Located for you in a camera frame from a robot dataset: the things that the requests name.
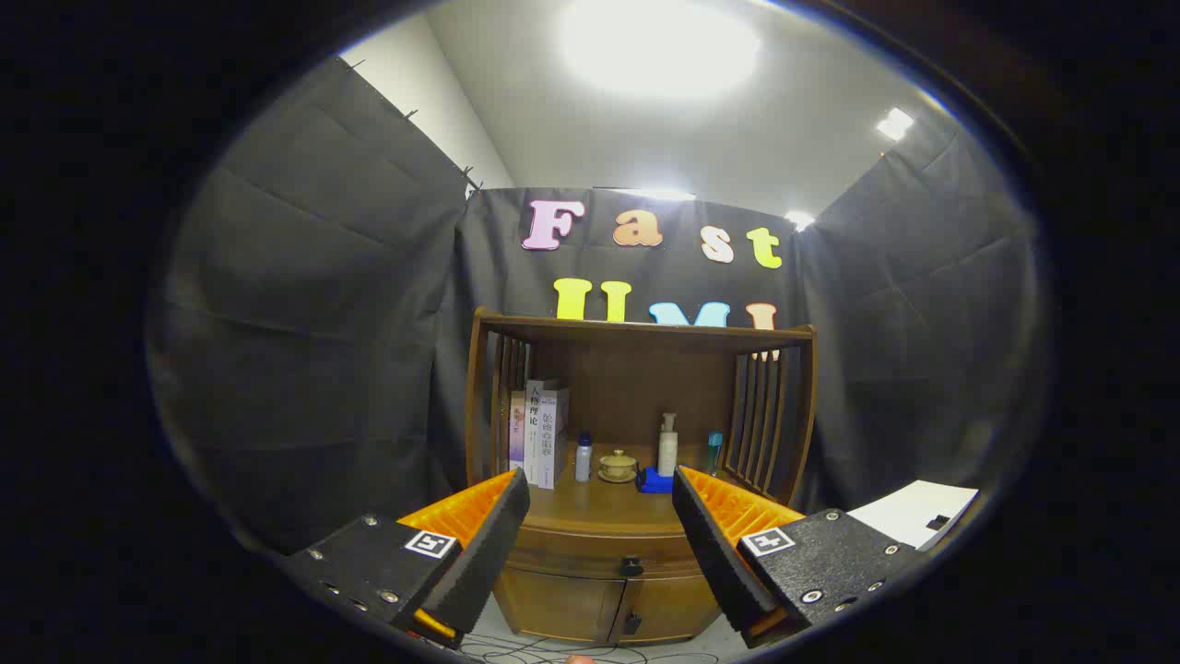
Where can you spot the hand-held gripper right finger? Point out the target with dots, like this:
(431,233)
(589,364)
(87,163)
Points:
(714,553)

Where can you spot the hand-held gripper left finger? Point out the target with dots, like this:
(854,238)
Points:
(489,553)

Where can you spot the wooden drawer with black knob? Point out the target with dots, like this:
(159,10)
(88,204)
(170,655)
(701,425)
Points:
(590,553)

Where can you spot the wooden cabinet door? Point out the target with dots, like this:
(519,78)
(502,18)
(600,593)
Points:
(562,604)
(668,609)

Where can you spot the wooden countertop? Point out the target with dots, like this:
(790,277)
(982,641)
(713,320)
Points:
(590,507)

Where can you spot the wooden cabinet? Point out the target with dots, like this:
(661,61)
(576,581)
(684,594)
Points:
(636,387)

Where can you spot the blue cloth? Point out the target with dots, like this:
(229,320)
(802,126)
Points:
(656,481)

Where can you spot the teal transparent bottle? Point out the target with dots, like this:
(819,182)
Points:
(714,454)

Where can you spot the white pump bottle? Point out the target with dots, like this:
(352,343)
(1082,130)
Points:
(667,452)

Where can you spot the pink purple book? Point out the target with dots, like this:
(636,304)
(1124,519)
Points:
(516,433)

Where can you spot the tan lidded teacup with saucer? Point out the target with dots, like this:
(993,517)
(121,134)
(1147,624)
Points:
(618,466)

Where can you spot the white bottle with blue cap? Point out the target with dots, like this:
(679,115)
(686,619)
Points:
(584,461)

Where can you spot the white machine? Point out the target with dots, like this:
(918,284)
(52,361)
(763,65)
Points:
(908,512)

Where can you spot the small ceiling light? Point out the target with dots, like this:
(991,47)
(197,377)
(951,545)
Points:
(799,219)
(666,194)
(894,124)

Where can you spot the large round ceiling light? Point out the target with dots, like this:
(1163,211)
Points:
(659,46)

